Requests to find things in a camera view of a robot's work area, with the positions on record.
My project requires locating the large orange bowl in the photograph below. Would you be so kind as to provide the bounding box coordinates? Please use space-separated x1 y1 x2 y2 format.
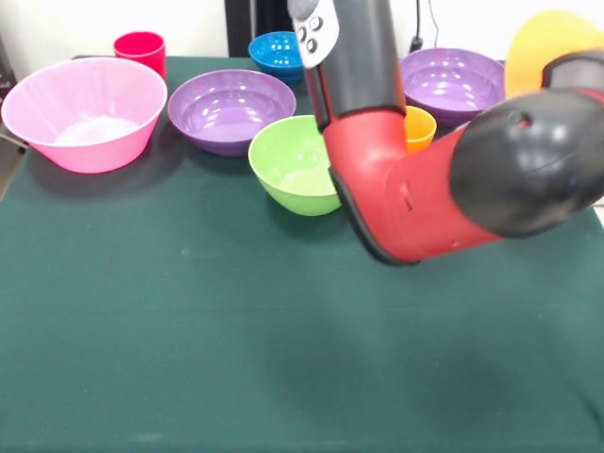
504 9 604 100

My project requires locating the green bowl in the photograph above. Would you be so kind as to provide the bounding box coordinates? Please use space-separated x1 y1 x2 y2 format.
248 114 344 217

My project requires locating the purple bowl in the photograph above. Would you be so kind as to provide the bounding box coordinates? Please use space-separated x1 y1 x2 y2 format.
399 47 507 128
167 69 297 158

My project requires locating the orange cup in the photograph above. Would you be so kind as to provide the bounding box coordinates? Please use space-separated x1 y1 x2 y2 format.
404 106 438 155

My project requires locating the blue bowl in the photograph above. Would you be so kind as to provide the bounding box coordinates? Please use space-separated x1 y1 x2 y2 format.
248 30 306 85

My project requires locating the dark green table cloth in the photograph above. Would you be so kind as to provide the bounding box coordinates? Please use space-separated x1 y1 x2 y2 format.
0 55 604 453

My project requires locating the large pink bowl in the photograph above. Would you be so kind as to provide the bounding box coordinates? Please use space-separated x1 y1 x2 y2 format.
0 56 169 175

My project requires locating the red cup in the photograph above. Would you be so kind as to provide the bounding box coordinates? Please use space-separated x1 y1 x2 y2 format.
113 31 167 79

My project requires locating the black wall cable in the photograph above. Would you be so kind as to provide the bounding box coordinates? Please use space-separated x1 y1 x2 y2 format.
408 0 440 53

